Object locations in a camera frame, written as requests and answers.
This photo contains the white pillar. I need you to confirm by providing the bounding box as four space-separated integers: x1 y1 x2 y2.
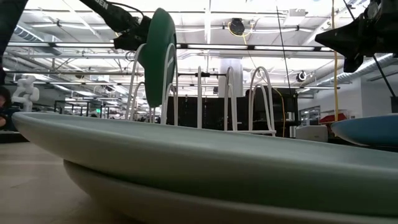
218 58 244 98

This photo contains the black ceiling cable reel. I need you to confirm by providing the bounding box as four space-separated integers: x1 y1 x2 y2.
229 17 246 36

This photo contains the grey control box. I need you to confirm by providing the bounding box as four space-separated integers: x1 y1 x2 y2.
295 124 329 143

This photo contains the white wire dish rack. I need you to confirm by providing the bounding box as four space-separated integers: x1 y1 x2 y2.
125 42 277 138

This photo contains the white robot figure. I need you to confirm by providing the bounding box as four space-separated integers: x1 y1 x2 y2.
11 75 40 113

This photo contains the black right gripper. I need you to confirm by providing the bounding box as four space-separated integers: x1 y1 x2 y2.
315 0 398 73

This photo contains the yellow hanging cable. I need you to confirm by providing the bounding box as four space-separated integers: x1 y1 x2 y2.
331 0 340 123

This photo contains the grey plate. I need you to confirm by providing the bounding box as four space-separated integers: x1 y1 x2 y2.
63 159 398 224

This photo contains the dark green plate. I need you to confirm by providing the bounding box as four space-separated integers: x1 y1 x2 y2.
137 7 177 108

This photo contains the red bin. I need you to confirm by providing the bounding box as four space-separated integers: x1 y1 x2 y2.
319 112 348 124

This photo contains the white ventilation duct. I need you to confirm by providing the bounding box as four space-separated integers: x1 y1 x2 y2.
317 53 395 87

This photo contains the black partition wall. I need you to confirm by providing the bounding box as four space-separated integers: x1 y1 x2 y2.
166 88 300 138

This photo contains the person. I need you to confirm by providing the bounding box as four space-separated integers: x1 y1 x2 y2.
0 86 14 132

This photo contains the blue plate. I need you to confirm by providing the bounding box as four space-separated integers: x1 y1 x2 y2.
330 114 398 147

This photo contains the light green plate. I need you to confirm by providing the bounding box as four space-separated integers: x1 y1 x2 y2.
11 111 398 217

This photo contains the black slanted cable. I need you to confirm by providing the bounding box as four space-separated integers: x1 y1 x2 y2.
341 0 398 100

